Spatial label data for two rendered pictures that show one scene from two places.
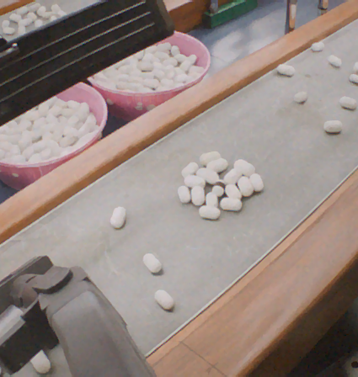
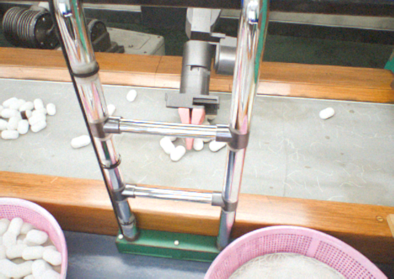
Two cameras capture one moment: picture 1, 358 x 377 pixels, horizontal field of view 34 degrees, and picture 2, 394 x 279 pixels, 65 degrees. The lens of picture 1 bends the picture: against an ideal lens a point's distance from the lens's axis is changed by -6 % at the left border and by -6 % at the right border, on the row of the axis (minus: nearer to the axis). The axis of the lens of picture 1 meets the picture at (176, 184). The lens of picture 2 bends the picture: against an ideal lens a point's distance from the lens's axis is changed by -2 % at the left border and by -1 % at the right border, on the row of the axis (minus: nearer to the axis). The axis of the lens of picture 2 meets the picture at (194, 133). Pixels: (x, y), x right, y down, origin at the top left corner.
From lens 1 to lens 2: 0.95 m
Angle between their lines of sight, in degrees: 81
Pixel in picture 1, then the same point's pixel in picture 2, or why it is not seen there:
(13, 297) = (206, 87)
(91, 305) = not seen: outside the picture
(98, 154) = (16, 183)
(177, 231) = (74, 117)
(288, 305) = (108, 56)
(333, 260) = not seen: hidden behind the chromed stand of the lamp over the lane
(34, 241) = (133, 174)
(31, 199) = (99, 190)
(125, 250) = not seen: hidden behind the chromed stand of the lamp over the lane
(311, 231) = (51, 66)
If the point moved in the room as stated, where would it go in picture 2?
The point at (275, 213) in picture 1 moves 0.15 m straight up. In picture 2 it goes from (35, 91) to (10, 33)
